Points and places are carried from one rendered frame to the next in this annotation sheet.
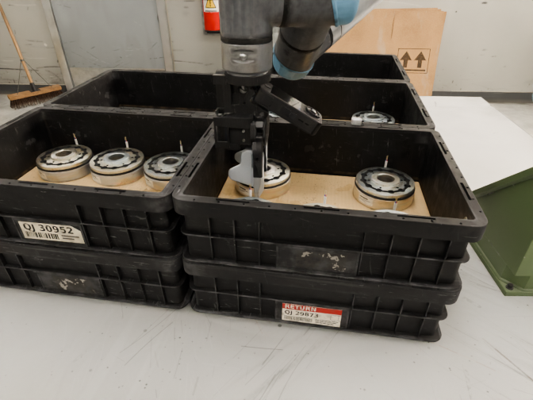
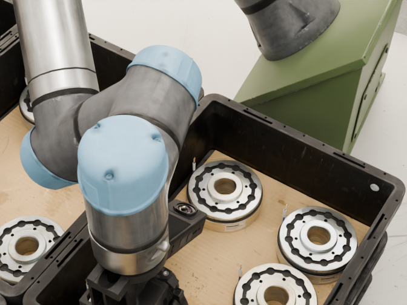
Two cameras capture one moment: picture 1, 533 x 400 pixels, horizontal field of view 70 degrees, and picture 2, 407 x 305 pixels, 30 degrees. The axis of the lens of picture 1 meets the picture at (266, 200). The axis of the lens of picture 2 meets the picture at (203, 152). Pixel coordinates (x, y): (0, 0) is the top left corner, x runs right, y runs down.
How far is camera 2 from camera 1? 0.71 m
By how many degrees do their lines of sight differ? 51
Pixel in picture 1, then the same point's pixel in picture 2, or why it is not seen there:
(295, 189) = not seen: hidden behind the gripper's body
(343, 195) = (203, 241)
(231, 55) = (148, 256)
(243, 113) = (145, 288)
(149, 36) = not seen: outside the picture
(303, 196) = (182, 285)
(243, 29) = (163, 223)
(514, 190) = (300, 94)
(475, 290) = not seen: hidden behind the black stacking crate
